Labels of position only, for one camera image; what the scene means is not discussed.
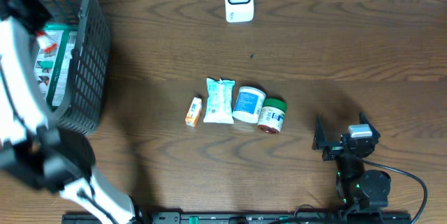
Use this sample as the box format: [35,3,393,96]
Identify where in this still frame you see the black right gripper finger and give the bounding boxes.
[359,112,381,139]
[312,116,328,150]

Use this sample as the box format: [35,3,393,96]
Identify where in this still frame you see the green lid jar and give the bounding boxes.
[257,98,287,134]

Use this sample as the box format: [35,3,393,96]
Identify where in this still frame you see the white blue label jar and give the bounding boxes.
[233,87,266,124]

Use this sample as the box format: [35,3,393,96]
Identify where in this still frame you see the mint green wipes pack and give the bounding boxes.
[203,78,235,124]

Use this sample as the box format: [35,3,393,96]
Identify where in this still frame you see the orange Kleenex tissue pack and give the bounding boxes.
[185,97,203,127]

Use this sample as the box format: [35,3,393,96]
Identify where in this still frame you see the green white 3M package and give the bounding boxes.
[34,24,78,110]

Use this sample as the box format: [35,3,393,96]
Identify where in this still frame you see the red snack bar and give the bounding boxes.
[36,31,58,53]

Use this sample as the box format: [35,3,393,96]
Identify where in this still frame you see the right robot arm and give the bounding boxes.
[312,113,391,211]

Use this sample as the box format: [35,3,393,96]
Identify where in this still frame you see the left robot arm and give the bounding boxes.
[1,0,146,223]

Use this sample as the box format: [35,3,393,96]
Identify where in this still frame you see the grey plastic mesh basket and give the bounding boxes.
[39,0,111,134]

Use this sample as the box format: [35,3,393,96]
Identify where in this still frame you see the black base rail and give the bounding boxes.
[61,210,413,224]

